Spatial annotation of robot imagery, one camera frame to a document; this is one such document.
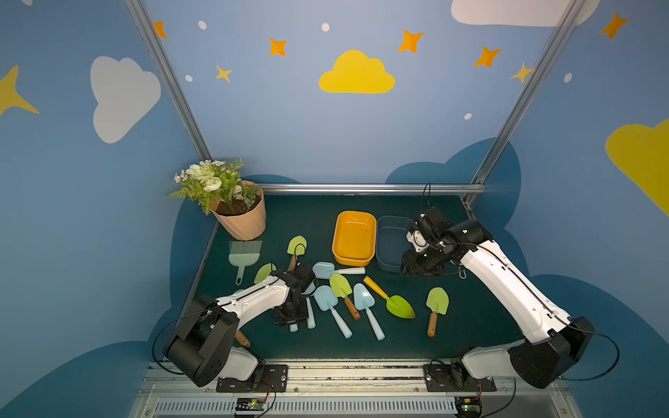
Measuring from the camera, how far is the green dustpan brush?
1009 mm

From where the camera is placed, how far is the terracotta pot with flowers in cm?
84

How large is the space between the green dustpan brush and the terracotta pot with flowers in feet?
0.07
